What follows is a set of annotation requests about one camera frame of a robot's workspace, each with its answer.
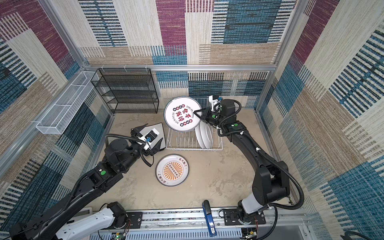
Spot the black mesh shelf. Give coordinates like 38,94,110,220
91,68,159,114

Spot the white mesh wall basket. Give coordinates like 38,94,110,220
36,71,95,135

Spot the blue stapler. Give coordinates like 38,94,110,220
202,200,217,237

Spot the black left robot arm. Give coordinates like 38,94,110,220
10,125,164,240

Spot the white round plate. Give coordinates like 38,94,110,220
200,122,213,149
155,154,190,187
164,97,201,132
195,125,206,149

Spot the black corrugated right cable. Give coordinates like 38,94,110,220
217,98,305,211

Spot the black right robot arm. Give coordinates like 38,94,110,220
194,99,291,224

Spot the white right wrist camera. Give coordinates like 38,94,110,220
209,95,223,113

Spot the aluminium mounting rail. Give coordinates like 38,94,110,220
90,208,317,240

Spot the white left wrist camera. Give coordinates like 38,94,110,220
141,129,160,150

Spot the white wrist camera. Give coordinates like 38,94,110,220
209,95,223,113
141,129,160,150

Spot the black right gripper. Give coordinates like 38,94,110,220
193,106,225,126

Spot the white wire dish rack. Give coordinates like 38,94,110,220
165,98,224,151

